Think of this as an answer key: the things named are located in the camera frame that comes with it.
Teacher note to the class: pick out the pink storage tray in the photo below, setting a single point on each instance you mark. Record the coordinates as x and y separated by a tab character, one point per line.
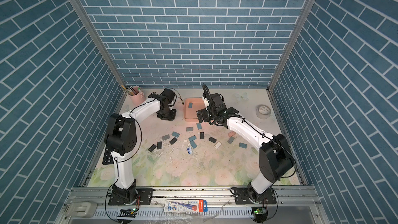
190	114

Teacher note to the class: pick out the pink eraser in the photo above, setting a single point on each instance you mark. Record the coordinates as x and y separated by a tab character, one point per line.
206	103
231	134

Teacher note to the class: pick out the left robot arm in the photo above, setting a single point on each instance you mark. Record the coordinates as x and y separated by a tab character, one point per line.
123	130

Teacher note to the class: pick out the teal speckled eraser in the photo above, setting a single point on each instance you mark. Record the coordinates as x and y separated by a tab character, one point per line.
175	134

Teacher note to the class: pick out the blue eraser with print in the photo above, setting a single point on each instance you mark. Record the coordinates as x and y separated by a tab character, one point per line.
192	138

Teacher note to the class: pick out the pink metal pencil bucket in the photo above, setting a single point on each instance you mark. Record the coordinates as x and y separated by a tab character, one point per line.
136	95

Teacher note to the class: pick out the red blue pen package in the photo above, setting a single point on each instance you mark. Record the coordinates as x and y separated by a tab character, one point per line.
182	206

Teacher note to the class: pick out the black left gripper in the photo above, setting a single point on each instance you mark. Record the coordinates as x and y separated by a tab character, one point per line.
172	117

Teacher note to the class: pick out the tape roll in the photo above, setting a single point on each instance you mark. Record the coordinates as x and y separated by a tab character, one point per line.
263	111

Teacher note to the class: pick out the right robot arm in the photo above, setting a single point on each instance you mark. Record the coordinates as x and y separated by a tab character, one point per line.
275	155

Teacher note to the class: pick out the black calculator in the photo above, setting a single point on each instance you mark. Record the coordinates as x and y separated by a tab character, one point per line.
107	157

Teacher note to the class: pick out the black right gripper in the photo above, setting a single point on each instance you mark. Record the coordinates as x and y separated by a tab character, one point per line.
205	112

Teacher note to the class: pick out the teal eraser far right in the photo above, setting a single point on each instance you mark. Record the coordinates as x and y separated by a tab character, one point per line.
242	145

